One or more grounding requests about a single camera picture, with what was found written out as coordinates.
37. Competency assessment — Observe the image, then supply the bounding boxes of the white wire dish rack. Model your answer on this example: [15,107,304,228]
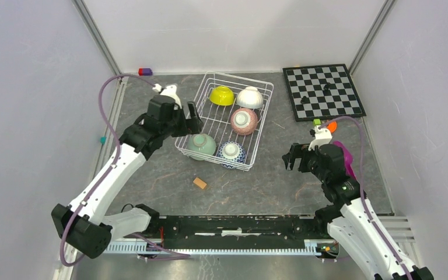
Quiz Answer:
[175,71,274,171]

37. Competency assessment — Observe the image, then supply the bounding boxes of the red floral patterned bowl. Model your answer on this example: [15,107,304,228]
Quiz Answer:
[230,108,258,136]

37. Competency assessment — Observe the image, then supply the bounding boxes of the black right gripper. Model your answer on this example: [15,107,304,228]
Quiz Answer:
[282,142,328,183]

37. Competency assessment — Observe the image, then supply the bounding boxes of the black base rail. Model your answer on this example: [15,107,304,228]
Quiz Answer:
[141,215,331,250]

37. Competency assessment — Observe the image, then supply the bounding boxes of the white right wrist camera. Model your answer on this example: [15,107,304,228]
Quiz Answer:
[308,126,333,151]

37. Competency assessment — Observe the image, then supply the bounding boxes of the white ribbed bowl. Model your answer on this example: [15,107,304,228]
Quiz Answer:
[236,86,264,110]

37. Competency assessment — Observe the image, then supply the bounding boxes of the blue white patterned bowl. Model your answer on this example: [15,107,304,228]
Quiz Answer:
[216,141,246,163]

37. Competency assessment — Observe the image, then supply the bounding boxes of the magenta plastic scoop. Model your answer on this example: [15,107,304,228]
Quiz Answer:
[332,141,356,179]

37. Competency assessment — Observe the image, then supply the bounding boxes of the yellow bowl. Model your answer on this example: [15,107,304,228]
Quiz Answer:
[209,86,235,106]

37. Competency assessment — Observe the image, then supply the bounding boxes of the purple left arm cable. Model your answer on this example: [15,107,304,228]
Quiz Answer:
[59,74,191,267]

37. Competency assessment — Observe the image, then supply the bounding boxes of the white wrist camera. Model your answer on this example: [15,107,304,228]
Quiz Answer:
[308,126,333,151]
[152,83,183,108]

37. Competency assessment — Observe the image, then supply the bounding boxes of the red purple block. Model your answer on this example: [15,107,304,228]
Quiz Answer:
[138,68,153,76]

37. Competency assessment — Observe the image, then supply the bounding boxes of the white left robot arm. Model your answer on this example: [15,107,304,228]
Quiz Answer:
[51,94,203,259]

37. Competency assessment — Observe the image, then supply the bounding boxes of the black white chessboard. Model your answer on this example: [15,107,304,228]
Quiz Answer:
[282,64,366,122]

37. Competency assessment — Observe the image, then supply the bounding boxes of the black chess piece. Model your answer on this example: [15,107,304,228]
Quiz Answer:
[323,83,331,91]
[300,96,310,104]

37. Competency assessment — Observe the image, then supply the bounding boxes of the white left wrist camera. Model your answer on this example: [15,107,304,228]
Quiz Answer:
[152,83,183,108]

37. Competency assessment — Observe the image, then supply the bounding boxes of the orange curved plastic piece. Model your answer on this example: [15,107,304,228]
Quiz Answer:
[325,121,337,134]

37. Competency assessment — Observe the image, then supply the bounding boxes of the small teal block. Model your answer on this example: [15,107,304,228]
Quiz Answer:
[100,136,107,145]

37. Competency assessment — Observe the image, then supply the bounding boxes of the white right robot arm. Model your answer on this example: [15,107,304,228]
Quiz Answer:
[282,143,434,279]

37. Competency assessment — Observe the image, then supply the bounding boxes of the tan wooden block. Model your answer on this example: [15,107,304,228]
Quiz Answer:
[193,177,208,190]

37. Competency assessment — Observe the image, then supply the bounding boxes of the pale green ceramic bowl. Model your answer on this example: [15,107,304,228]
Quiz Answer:
[187,134,217,161]

